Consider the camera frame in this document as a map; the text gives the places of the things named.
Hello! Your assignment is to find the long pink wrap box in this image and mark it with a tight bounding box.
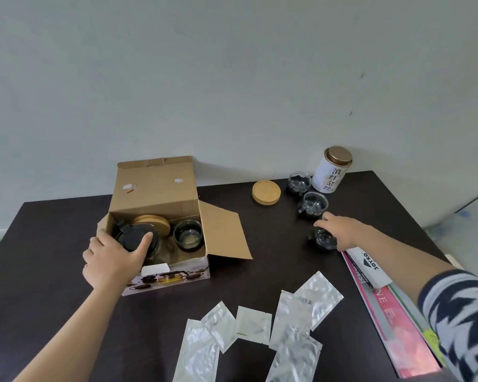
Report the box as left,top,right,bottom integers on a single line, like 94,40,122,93
341,250,443,379

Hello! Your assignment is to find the grey striped sleeve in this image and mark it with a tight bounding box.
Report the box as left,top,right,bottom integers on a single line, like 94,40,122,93
417,269,478,382

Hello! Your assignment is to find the glass teapot with black lid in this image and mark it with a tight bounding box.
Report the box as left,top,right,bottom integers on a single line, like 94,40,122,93
114,220,162,264

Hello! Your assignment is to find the white paper card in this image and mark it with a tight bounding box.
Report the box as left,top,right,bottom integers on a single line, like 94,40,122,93
345,246,394,289

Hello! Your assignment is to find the person's left hand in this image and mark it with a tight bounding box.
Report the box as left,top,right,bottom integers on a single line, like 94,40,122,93
82,232,154,293

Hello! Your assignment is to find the pile of silver foil packets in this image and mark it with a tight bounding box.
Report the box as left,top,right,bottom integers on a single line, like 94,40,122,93
172,271,344,382

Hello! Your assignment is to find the person's right hand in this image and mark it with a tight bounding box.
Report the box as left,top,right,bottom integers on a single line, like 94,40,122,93
313,212,373,252

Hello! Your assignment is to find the open cardboard box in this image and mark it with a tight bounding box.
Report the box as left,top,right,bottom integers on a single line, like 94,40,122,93
96,156,253,297

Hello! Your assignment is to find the small glass cup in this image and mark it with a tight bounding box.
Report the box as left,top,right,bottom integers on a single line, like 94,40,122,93
312,228,339,251
287,171,312,196
298,191,330,218
173,219,204,253

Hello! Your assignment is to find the person's left forearm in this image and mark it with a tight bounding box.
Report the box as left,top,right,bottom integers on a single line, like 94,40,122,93
13,283,126,382

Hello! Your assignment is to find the person's right forearm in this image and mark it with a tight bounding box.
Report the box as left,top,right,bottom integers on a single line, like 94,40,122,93
356,226,456,305

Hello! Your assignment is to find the white tea tin bronze lid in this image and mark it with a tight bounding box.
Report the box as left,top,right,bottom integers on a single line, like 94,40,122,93
311,145,353,194

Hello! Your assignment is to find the round bamboo lid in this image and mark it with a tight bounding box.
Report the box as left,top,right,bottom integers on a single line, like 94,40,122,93
251,180,282,206
131,214,171,237

